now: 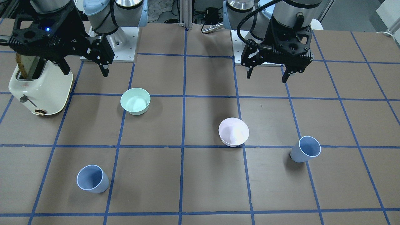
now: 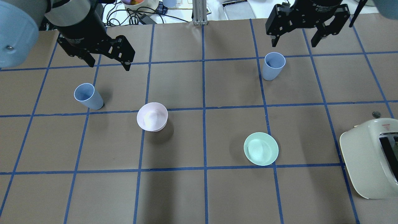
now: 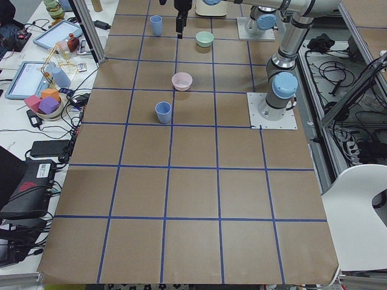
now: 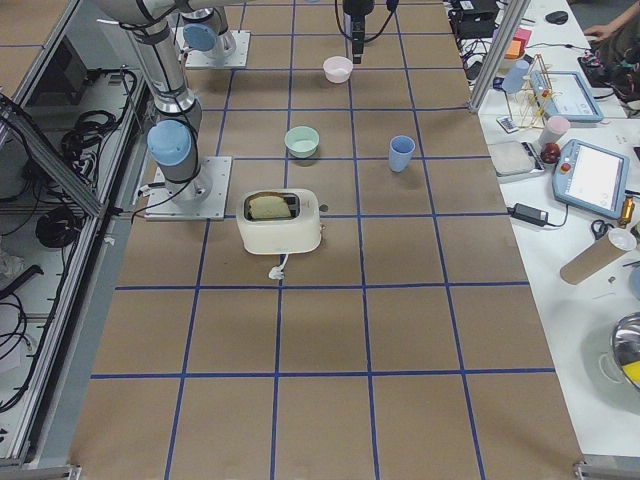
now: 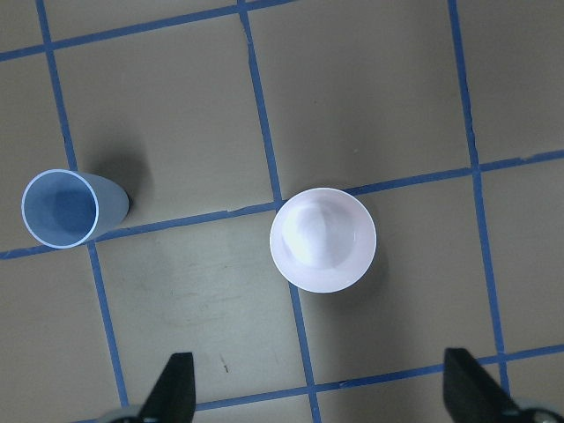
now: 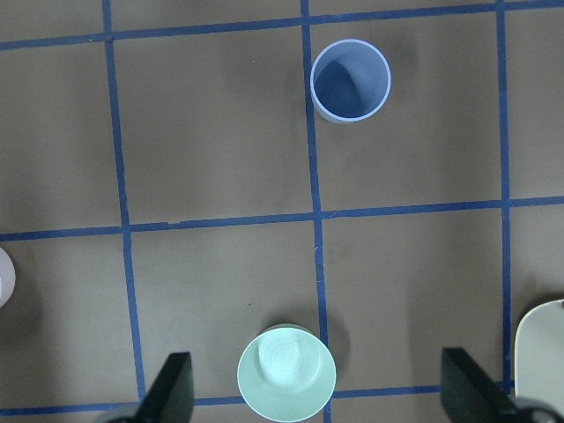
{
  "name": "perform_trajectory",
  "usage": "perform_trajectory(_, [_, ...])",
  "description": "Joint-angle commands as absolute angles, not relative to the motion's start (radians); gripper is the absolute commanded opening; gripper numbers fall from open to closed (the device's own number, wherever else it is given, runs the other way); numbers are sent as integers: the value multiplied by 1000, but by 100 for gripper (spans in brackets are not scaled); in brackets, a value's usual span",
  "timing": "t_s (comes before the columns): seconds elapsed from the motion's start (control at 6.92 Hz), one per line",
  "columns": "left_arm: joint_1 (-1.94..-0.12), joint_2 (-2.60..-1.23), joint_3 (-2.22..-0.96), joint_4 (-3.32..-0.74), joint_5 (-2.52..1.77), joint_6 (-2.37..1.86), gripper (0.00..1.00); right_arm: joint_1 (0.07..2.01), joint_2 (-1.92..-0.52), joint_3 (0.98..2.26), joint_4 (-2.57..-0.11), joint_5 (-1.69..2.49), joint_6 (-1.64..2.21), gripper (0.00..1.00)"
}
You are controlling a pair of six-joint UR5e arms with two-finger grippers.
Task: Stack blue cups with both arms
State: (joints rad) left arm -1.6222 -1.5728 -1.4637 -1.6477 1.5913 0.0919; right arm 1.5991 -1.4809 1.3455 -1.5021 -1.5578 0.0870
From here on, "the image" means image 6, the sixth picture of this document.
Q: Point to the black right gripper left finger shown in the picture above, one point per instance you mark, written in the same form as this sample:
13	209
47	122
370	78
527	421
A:
171	396

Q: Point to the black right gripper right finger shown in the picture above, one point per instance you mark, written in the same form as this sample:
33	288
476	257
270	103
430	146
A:
468	394

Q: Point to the cream white toaster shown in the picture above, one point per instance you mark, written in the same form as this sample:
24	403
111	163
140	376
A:
539	354

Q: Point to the mint green bowl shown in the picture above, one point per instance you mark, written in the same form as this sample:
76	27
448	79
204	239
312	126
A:
286	374

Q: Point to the blue plastic cup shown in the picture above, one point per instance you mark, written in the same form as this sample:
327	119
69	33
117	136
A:
350	81

